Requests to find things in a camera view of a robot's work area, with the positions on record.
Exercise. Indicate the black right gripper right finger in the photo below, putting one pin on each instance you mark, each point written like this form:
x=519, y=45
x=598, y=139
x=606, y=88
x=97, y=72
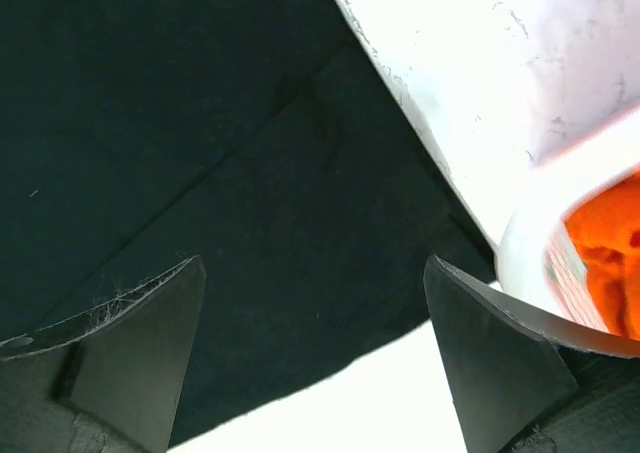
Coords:
x=525, y=380

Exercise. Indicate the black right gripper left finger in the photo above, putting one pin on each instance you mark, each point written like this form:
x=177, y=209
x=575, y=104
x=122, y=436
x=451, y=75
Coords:
x=108, y=379

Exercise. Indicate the black t shirt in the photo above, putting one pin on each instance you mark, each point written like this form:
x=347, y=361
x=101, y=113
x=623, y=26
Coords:
x=254, y=134

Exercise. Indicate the orange t shirt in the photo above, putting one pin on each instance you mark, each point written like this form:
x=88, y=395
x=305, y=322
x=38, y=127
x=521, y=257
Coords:
x=605, y=233

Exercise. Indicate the white plastic laundry basket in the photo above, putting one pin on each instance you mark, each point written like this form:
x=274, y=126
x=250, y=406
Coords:
x=536, y=263

